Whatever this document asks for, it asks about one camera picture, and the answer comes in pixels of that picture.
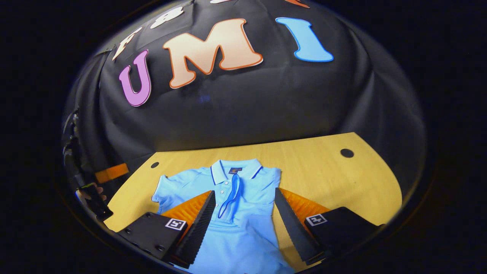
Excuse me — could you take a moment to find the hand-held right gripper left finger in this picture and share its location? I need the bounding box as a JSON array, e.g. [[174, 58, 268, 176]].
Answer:
[[117, 190, 216, 269]]

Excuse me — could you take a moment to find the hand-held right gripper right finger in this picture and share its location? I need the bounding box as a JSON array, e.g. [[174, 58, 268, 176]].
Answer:
[[274, 187, 382, 266]]

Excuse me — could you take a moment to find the light blue T-shirt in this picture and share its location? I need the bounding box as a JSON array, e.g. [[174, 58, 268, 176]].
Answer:
[[151, 158, 295, 274]]

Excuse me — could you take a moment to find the black backdrop cloth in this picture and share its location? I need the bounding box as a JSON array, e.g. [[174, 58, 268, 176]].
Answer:
[[61, 0, 427, 198]]

